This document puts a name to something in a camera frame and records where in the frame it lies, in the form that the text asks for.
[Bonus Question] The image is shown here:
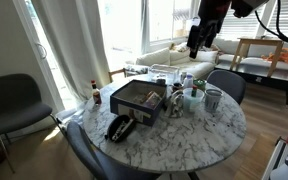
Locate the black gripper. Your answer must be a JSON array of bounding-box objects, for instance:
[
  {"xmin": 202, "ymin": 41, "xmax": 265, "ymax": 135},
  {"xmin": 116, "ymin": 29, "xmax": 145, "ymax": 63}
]
[{"xmin": 187, "ymin": 0, "xmax": 231, "ymax": 59}]

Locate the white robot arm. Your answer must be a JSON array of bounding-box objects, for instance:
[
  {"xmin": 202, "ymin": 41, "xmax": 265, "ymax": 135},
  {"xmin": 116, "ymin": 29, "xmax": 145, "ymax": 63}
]
[{"xmin": 187, "ymin": 0, "xmax": 269, "ymax": 59}]

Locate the patterned cloth pouch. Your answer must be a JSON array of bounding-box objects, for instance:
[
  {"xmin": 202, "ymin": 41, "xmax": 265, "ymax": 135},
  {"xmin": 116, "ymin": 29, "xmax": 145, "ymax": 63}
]
[{"xmin": 165, "ymin": 90, "xmax": 184, "ymax": 118}]

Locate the navy blue shoe box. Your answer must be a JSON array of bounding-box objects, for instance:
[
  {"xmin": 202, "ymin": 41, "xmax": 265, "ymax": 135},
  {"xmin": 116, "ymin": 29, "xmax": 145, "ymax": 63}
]
[{"xmin": 110, "ymin": 80, "xmax": 167, "ymax": 126}]

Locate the cream sofa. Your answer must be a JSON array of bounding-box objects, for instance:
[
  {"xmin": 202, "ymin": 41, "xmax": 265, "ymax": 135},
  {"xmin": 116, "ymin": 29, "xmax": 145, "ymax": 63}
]
[{"xmin": 124, "ymin": 39, "xmax": 288, "ymax": 77}]

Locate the clear glass container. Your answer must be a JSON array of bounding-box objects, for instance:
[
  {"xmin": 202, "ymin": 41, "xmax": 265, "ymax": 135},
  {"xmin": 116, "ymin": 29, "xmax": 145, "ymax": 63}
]
[{"xmin": 148, "ymin": 64, "xmax": 179, "ymax": 84}]

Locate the green lidded container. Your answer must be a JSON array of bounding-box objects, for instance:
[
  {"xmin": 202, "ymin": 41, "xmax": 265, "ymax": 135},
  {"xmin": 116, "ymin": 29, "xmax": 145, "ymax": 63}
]
[{"xmin": 193, "ymin": 79, "xmax": 206, "ymax": 91}]

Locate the white plastic bottle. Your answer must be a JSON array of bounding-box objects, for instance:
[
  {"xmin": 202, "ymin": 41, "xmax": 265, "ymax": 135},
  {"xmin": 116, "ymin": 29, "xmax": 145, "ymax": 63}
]
[{"xmin": 183, "ymin": 74, "xmax": 193, "ymax": 88}]

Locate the red capped sauce bottle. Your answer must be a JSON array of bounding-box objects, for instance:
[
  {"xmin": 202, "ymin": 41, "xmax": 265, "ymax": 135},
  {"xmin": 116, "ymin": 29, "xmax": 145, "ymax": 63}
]
[{"xmin": 191, "ymin": 85, "xmax": 198, "ymax": 97}]

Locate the dark glass jar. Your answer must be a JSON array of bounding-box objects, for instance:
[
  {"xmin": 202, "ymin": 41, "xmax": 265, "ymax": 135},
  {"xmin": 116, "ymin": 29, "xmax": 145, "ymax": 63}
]
[{"xmin": 172, "ymin": 83, "xmax": 183, "ymax": 93}]

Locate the wooden side table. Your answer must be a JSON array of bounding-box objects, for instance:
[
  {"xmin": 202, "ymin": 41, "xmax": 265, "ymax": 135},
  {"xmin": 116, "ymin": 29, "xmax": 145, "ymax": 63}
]
[{"xmin": 230, "ymin": 37, "xmax": 284, "ymax": 77}]

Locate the grey chair far side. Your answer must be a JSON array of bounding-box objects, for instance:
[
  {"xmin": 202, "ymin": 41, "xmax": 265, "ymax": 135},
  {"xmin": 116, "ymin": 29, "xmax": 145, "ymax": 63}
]
[{"xmin": 207, "ymin": 70, "xmax": 246, "ymax": 104}]

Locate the clear plastic measuring cup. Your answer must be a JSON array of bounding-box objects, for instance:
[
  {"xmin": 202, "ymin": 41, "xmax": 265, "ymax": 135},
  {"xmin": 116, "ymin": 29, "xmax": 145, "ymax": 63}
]
[{"xmin": 183, "ymin": 88, "xmax": 204, "ymax": 112}]

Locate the black low tv bench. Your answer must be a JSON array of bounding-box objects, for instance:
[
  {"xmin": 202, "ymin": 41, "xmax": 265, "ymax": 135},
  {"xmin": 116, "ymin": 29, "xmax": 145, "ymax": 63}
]
[{"xmin": 215, "ymin": 62, "xmax": 288, "ymax": 106}]

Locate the hot sauce bottle red cap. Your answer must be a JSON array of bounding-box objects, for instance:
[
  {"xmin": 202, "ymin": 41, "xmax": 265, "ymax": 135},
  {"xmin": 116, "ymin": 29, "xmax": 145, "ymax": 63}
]
[{"xmin": 91, "ymin": 80, "xmax": 102, "ymax": 105}]

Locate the white curtain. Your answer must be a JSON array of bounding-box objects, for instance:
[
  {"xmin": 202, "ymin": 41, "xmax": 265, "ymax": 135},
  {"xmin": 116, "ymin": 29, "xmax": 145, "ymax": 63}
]
[{"xmin": 32, "ymin": 0, "xmax": 109, "ymax": 101}]

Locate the dark grey chair left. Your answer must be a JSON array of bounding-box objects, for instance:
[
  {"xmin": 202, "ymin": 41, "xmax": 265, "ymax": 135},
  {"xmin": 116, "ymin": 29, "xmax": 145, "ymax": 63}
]
[{"xmin": 0, "ymin": 74, "xmax": 55, "ymax": 172}]

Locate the blue chair near camera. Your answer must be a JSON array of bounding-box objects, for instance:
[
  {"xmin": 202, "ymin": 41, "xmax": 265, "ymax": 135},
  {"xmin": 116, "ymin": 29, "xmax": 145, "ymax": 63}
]
[{"xmin": 67, "ymin": 121, "xmax": 160, "ymax": 180}]

